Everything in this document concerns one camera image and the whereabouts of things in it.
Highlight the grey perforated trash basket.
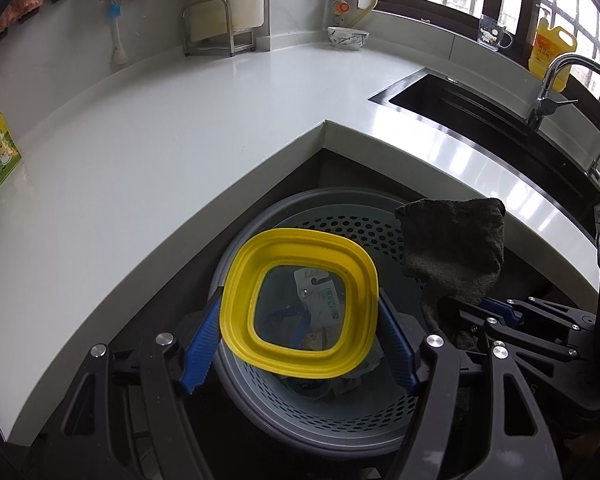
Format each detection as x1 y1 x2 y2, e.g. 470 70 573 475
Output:
212 187 461 453

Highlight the yellow gas hose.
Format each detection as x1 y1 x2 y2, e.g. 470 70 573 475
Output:
349 0 379 28

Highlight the yellow detergent bottle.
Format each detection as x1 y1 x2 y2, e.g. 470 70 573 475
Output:
527 10 578 93

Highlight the white patterned bowl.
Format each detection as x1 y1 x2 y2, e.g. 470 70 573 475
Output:
327 26 371 52

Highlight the steel sink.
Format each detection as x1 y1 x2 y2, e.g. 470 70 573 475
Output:
367 69 600 221

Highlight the dark knit cloth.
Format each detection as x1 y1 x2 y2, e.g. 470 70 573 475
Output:
395 197 507 352

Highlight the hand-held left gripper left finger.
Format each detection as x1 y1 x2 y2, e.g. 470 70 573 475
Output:
30 287 226 480

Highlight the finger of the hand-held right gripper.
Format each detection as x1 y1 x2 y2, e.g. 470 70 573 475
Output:
482 297 595 333
445 297 581 362

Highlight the chrome sink faucet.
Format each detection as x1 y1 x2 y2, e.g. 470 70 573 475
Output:
525 53 600 131

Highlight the white blue bottle brush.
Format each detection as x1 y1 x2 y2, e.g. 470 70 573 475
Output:
109 1 129 65

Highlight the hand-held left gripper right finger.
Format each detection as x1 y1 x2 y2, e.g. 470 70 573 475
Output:
377 290 563 480

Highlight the clear printed cup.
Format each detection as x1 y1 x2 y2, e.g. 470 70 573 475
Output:
478 14 515 54

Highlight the yellow plastic lid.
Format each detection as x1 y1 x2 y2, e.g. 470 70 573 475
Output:
219 227 380 378

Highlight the white green card packaging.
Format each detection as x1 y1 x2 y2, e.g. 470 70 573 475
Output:
295 267 343 321

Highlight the metal cutting board rack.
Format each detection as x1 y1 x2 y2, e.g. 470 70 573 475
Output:
181 0 257 57

